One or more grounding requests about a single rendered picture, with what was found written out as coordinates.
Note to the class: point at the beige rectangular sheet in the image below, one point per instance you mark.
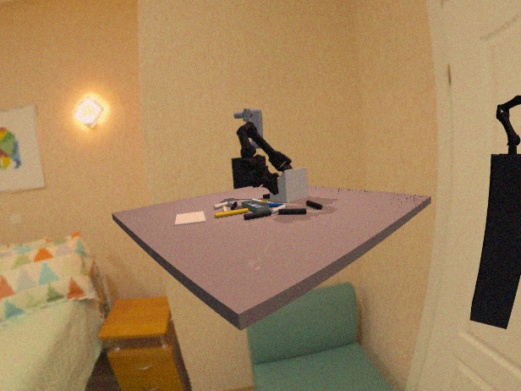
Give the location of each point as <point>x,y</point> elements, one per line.
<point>189,218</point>

